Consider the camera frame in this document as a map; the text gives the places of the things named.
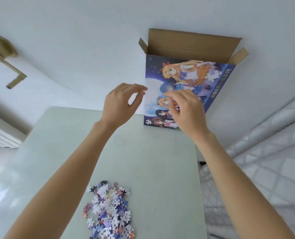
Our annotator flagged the cartoon print puzzle box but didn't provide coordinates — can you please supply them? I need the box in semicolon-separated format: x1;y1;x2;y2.
138;28;249;131

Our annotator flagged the white radiator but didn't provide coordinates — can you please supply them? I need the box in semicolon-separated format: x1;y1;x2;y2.
0;111;26;149

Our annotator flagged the person's left forearm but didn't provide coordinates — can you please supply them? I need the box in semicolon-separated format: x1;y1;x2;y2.
3;119;118;239

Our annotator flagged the pile of puzzle pieces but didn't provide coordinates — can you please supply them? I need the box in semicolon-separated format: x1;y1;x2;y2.
81;181;135;239

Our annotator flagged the brass wall fixture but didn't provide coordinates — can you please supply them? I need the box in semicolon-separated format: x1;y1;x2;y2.
0;35;27;90

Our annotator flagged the person's left hand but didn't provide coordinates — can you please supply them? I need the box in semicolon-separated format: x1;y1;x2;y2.
100;83;148;130

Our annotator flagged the person's right hand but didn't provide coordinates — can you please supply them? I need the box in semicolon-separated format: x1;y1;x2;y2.
163;89;211;142

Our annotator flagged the person's right forearm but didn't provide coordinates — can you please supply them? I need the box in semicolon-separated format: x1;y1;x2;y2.
195;133;295;239

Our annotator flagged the grey patterned curtain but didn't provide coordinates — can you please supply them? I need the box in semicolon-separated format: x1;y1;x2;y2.
198;92;295;239

